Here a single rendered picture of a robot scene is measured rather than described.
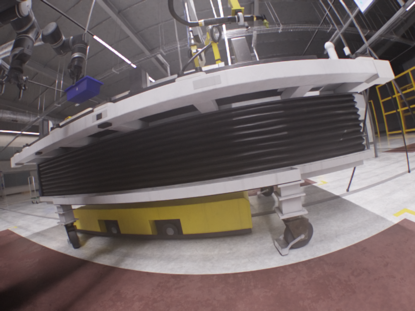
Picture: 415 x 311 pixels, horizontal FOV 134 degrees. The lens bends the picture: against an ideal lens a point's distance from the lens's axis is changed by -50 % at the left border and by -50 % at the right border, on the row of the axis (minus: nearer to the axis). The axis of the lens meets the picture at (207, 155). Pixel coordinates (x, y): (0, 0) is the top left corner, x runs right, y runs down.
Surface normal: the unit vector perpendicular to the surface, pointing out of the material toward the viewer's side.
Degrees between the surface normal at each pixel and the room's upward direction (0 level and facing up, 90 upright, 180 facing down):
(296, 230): 90
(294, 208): 90
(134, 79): 90
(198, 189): 90
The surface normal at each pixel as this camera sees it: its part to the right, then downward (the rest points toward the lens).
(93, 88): 0.98, -0.08
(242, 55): -0.18, 0.01
